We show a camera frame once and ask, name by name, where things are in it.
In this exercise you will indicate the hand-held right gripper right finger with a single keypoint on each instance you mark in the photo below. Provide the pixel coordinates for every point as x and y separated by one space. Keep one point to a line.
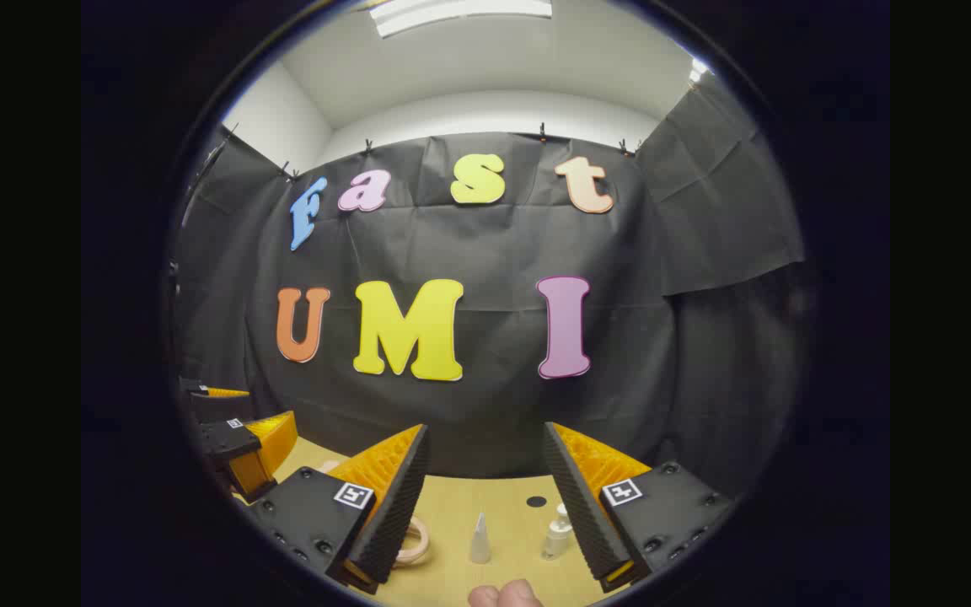
578 506

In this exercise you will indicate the ceiling light panel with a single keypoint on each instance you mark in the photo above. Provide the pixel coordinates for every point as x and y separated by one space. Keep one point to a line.
460 13

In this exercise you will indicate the beige suitcase with black lining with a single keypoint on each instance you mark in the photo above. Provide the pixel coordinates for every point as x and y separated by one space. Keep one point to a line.
424 544

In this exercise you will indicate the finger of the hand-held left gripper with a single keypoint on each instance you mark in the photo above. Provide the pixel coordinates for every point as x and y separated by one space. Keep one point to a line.
228 443
199 388

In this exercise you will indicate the black backdrop cloth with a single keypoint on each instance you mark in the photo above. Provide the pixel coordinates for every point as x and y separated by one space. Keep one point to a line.
494 244

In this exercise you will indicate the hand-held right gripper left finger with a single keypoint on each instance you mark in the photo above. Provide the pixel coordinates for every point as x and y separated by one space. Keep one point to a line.
393 506

